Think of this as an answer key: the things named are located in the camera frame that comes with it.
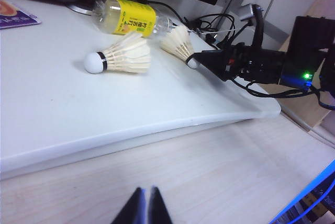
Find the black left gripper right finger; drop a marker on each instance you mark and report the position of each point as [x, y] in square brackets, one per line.
[158, 208]

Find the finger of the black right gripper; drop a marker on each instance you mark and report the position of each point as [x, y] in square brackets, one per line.
[218, 68]
[212, 54]

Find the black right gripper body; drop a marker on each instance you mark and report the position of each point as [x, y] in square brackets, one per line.
[256, 64]

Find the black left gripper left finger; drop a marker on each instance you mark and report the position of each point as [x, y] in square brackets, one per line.
[134, 208]

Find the white feather shuttlecock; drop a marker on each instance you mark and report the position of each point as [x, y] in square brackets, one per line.
[178, 43]
[125, 59]

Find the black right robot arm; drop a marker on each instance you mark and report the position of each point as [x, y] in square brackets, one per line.
[303, 51]

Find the grey aluminium office partition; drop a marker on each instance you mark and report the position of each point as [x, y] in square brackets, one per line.
[272, 29]

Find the clear bottle yellow label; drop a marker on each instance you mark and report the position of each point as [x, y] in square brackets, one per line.
[131, 17]

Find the white desk riser board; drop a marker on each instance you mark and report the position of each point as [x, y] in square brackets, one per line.
[78, 103]

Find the purple orange key card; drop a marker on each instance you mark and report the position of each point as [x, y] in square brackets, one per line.
[15, 17]

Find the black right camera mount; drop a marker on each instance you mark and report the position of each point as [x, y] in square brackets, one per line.
[259, 35]

